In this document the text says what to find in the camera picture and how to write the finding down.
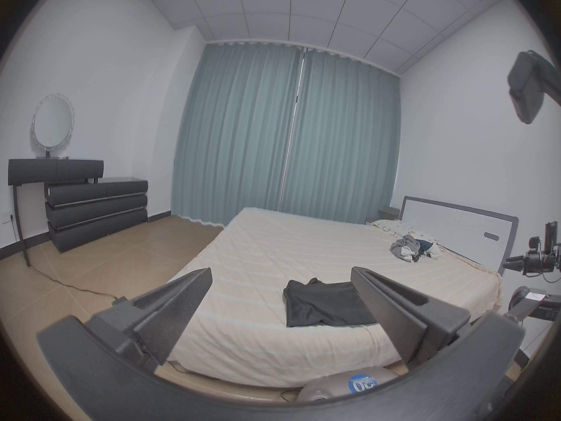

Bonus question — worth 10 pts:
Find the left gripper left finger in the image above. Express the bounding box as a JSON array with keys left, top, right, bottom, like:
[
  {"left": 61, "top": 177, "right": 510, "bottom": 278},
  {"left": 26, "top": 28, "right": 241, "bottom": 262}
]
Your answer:
[{"left": 88, "top": 268, "right": 214, "bottom": 366}]

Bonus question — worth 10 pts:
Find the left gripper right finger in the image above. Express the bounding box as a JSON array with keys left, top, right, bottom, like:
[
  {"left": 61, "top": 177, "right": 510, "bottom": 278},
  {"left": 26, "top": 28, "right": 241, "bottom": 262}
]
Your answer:
[{"left": 351, "top": 266, "right": 472, "bottom": 364}]

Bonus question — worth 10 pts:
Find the black polo shirt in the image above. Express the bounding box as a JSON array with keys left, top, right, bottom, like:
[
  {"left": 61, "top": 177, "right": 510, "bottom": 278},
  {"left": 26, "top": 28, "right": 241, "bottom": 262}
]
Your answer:
[{"left": 283, "top": 278, "right": 380, "bottom": 328}]

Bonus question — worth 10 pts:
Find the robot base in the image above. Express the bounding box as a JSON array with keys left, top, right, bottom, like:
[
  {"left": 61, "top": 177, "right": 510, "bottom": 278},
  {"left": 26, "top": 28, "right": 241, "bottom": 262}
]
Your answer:
[{"left": 297, "top": 364, "right": 402, "bottom": 405}]

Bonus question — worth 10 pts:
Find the pile of clothes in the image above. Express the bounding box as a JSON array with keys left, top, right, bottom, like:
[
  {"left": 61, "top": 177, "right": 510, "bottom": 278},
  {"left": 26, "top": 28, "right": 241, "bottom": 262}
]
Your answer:
[{"left": 389, "top": 234, "right": 442, "bottom": 263}]

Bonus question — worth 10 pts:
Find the bed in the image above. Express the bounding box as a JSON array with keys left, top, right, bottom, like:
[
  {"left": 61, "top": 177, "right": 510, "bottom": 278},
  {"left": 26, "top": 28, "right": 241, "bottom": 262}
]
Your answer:
[{"left": 167, "top": 196, "right": 520, "bottom": 388}]

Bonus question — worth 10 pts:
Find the white printed pillow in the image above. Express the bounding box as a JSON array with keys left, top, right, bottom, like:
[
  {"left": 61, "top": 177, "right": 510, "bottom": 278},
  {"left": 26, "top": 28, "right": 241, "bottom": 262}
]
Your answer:
[{"left": 372, "top": 219, "right": 439, "bottom": 243}]

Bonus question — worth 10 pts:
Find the black chest of drawers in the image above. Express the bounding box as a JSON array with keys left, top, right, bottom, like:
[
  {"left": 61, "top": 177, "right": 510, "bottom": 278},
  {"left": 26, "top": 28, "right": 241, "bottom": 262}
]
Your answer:
[{"left": 8, "top": 158, "right": 149, "bottom": 267}]

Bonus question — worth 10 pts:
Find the round white mirror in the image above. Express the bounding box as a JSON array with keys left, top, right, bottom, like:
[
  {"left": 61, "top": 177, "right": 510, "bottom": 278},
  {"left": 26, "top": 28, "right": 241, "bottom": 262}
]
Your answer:
[{"left": 31, "top": 94, "right": 75, "bottom": 160}]

